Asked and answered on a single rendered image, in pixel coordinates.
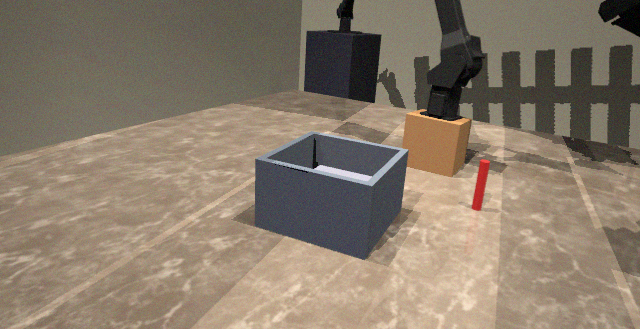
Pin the red peg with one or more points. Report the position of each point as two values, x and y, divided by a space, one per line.
480 185

